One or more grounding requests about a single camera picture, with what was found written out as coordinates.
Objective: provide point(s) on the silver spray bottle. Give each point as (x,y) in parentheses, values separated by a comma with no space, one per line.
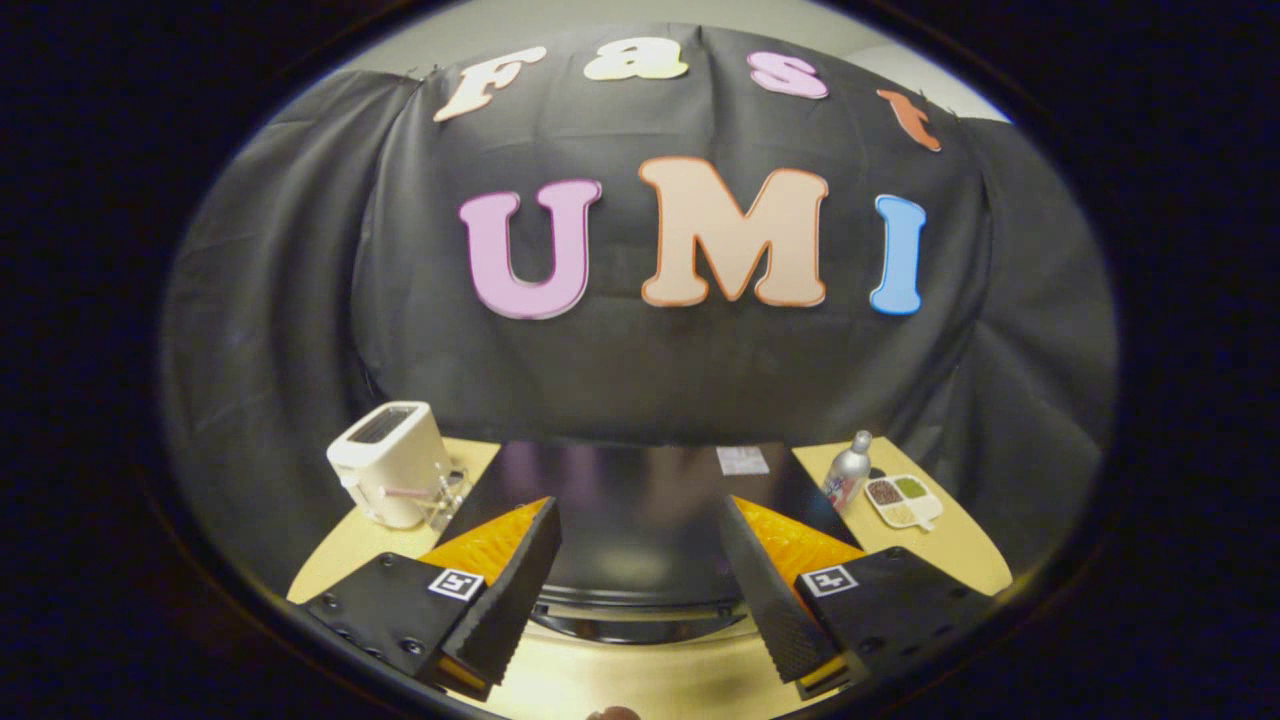
(848,475)

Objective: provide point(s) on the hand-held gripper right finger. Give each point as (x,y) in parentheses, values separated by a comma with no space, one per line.
(770,600)

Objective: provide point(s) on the black backdrop cloth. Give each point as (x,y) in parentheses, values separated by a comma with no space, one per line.
(640,370)

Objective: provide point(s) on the black toaster oven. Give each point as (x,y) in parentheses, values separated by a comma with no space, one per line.
(640,520)

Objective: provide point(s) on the clear plastic holder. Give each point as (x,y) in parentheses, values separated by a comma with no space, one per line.
(452,492)

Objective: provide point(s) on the white divided seasoning dish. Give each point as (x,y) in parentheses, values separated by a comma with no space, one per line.
(903,500)

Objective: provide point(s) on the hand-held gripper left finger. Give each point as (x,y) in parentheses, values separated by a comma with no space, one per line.
(505,600)

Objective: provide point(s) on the white pop-up toaster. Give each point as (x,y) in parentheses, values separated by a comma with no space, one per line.
(395,460)

